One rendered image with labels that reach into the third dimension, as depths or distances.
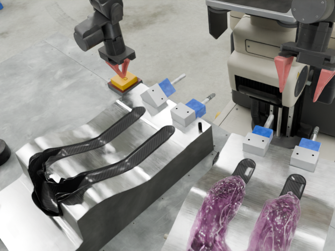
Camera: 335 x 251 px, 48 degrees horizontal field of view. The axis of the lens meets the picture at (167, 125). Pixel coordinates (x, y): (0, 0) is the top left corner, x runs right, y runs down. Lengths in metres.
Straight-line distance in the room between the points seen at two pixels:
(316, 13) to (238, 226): 0.39
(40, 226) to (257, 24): 0.82
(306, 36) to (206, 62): 1.86
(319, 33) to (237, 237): 0.40
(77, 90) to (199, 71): 1.40
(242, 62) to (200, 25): 1.79
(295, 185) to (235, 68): 0.52
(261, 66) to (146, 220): 0.61
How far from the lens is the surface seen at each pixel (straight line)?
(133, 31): 3.06
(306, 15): 0.69
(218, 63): 2.57
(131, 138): 0.90
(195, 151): 0.89
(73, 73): 1.32
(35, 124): 1.18
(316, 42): 0.76
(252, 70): 1.20
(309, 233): 0.72
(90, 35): 1.01
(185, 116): 0.88
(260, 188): 0.80
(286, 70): 0.82
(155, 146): 0.87
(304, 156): 0.84
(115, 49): 1.08
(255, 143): 0.86
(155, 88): 0.95
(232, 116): 1.78
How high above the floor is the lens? 1.52
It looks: 45 degrees down
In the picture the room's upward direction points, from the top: 11 degrees counter-clockwise
